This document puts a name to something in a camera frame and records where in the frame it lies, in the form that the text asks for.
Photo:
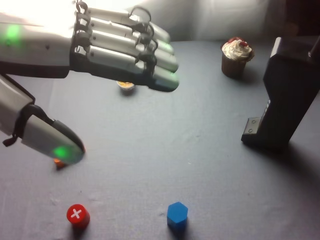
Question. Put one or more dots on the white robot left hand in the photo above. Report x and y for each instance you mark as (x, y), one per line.
(107, 52)

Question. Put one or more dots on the black walkie-talkie radio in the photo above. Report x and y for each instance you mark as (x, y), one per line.
(287, 100)

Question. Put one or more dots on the small cup with orange latte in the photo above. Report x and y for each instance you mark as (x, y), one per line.
(126, 87)

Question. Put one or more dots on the white backdrop curtain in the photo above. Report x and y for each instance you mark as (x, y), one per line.
(212, 20)

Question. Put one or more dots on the orange triangle block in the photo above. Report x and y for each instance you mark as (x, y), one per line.
(59, 163)

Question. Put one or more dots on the toy cupcake with white cream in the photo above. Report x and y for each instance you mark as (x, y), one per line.
(235, 57)

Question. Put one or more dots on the red cylinder block white cross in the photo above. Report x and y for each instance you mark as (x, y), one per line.
(77, 215)

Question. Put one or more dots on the blue hexagon block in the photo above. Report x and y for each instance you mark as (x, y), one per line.
(177, 215)

